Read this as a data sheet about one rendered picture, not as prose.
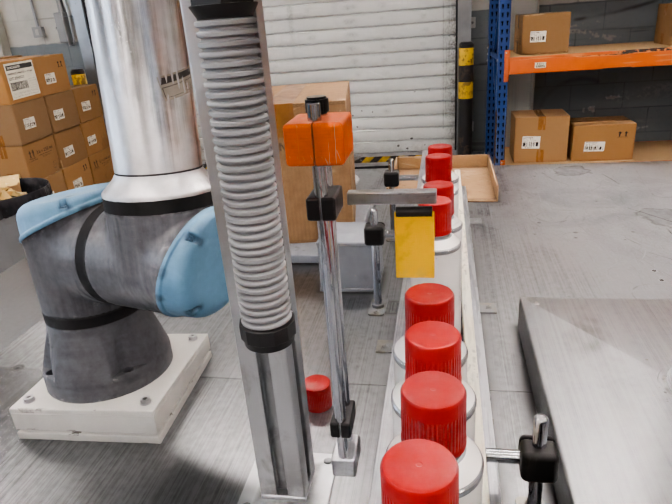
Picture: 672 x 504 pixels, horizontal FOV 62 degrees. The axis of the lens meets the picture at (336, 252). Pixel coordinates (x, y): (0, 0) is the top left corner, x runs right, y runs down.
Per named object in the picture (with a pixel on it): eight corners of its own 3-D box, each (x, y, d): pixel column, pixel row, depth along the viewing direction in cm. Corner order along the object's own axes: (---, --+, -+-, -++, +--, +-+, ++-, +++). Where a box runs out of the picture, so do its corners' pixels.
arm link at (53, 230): (98, 273, 76) (74, 173, 71) (175, 284, 70) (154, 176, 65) (16, 311, 66) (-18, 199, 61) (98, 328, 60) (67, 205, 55)
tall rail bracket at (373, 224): (414, 312, 87) (412, 211, 80) (367, 311, 88) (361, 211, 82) (415, 302, 90) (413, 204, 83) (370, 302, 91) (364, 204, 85)
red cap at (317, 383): (338, 404, 68) (336, 381, 66) (315, 417, 66) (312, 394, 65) (321, 391, 70) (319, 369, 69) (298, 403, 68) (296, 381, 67)
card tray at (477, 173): (498, 201, 132) (498, 185, 130) (386, 203, 137) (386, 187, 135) (489, 168, 159) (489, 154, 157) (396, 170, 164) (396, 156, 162)
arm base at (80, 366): (147, 401, 64) (129, 323, 60) (20, 405, 65) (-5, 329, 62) (188, 336, 78) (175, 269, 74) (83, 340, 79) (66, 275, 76)
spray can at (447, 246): (459, 388, 61) (462, 208, 53) (411, 386, 62) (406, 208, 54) (458, 360, 66) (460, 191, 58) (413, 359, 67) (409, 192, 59)
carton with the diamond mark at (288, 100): (354, 240, 110) (345, 99, 100) (234, 247, 112) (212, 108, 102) (356, 194, 138) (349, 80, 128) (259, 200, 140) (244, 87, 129)
